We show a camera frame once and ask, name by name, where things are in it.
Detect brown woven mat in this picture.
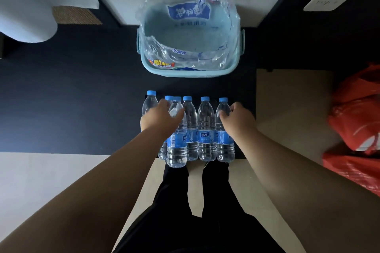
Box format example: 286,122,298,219
52,6,103,25

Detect red plastic bag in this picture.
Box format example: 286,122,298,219
327,64,380,155
323,151,380,197

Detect row of clear bottles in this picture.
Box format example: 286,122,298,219
141,90,217,162

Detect blue-capped water bottle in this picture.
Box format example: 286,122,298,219
216,97,236,163
167,96,188,168

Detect person's right hand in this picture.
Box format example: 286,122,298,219
219,102,257,141

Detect teal plastic basket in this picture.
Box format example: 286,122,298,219
137,4,245,78

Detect person's left forearm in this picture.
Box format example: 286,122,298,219
0,127,168,253

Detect clear plastic wrap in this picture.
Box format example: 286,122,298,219
131,0,241,71

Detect person's left hand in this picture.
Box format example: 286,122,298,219
140,99,185,141

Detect person's black trousers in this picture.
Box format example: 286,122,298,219
114,159,286,253

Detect person's right forearm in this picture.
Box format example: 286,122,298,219
236,130,380,253

